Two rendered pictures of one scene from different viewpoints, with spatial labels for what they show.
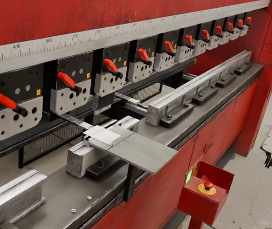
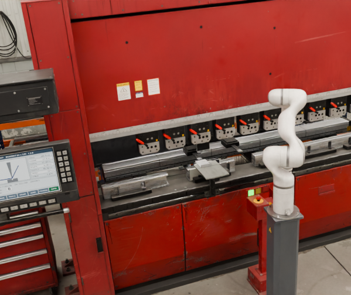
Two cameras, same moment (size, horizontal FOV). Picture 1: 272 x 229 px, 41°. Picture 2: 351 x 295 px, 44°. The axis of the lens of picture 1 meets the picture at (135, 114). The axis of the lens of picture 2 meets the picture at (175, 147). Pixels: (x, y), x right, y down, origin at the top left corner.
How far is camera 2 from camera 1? 239 cm
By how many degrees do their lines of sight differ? 42
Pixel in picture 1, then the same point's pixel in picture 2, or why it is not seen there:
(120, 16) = (198, 110)
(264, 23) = not seen: outside the picture
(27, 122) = (153, 150)
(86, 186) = (188, 184)
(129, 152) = (205, 170)
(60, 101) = (167, 144)
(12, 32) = (143, 121)
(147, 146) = (217, 170)
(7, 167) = not seen: hidden behind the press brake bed
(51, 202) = (171, 186)
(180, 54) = (265, 125)
